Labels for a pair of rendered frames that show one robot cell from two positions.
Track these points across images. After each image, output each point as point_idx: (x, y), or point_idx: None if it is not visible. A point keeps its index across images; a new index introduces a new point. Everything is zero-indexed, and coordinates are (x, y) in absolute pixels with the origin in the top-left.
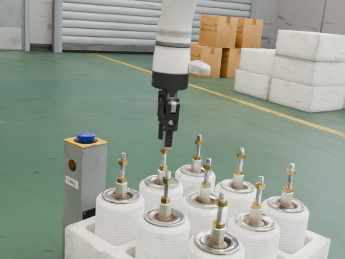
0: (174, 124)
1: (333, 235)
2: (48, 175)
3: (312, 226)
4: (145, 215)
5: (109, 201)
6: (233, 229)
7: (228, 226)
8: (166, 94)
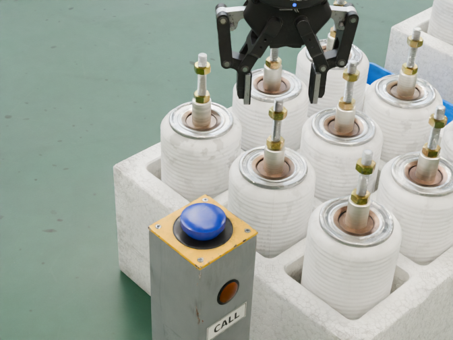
0: (336, 47)
1: (104, 83)
2: None
3: (71, 97)
4: (433, 192)
5: (389, 235)
6: (425, 117)
7: (407, 121)
8: (323, 7)
